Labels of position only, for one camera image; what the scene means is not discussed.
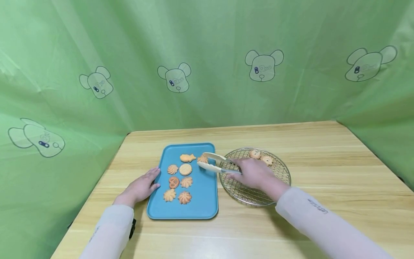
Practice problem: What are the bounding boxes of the tongs with cream tips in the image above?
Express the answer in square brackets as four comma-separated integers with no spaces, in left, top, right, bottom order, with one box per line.
[197,152,243,175]

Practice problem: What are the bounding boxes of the blue rectangular tray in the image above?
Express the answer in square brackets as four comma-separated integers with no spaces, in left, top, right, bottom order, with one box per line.
[146,142,219,221]

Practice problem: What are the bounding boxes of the person's left hand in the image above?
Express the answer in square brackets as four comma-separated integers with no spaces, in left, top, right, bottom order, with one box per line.
[113,167,161,208]

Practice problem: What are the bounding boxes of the round metal wire rack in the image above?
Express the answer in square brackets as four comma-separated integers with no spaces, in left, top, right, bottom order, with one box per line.
[219,147,292,207]

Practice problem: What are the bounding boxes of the person's right hand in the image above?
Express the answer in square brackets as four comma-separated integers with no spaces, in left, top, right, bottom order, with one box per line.
[226,158,275,190]

